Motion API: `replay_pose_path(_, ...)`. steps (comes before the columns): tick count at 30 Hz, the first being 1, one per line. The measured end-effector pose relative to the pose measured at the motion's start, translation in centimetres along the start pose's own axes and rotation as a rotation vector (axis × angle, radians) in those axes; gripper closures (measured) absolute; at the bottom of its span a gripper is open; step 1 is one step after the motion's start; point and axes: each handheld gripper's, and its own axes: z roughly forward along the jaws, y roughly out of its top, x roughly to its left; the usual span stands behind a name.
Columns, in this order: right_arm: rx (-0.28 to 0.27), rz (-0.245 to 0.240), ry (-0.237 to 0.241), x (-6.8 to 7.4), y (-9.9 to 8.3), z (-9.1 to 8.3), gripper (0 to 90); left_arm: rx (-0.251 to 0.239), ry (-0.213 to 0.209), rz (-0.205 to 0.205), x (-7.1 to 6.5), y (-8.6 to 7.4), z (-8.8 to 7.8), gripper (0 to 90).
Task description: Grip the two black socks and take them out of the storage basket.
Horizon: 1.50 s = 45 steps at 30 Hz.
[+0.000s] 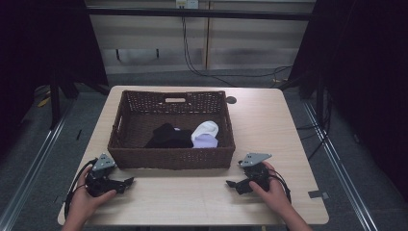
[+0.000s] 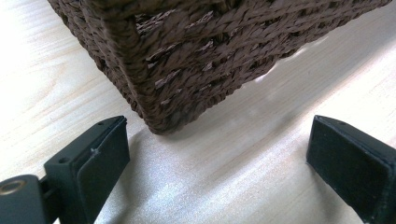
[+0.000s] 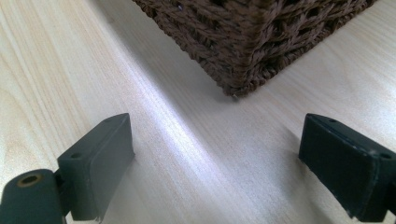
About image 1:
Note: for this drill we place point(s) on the black sock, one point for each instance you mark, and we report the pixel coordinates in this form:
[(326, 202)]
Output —
[(168, 137)]

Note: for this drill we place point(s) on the brown wicker basket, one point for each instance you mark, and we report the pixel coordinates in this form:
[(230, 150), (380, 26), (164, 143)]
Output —
[(170, 159)]

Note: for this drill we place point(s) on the yellow floor object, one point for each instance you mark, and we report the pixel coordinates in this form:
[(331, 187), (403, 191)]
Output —
[(43, 102)]

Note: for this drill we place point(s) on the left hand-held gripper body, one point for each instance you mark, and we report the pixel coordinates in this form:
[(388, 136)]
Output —
[(102, 165)]

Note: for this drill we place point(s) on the metal floor rail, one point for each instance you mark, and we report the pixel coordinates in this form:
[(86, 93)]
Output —
[(340, 173), (32, 173)]

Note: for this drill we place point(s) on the person's right hand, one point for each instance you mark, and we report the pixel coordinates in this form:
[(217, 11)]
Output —
[(272, 194)]

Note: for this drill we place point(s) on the white sock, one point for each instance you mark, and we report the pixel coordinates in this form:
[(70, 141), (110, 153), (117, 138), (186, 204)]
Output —
[(207, 127)]

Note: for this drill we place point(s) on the dark curtain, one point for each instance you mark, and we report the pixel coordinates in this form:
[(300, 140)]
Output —
[(365, 80), (41, 48)]

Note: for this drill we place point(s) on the person's left hand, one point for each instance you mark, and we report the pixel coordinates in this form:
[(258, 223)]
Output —
[(84, 201)]

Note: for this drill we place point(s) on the lavender sock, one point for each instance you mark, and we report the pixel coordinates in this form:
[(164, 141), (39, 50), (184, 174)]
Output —
[(205, 141)]

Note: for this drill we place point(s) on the grey tape piece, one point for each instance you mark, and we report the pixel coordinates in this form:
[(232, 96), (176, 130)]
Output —
[(318, 194)]

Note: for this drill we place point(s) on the round dark table grommet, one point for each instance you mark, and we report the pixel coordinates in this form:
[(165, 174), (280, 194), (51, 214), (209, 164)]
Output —
[(230, 99)]

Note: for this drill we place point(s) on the white wall socket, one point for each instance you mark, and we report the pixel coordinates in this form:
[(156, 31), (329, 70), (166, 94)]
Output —
[(187, 4)]

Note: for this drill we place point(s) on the black metal stand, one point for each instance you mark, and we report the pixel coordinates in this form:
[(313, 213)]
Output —
[(55, 106), (320, 102)]

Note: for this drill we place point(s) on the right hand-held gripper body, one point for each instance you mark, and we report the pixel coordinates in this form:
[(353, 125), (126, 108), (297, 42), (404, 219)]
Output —
[(256, 166)]

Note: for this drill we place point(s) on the black horizontal rail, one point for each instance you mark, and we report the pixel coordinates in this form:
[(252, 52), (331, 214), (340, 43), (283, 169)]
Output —
[(198, 14)]

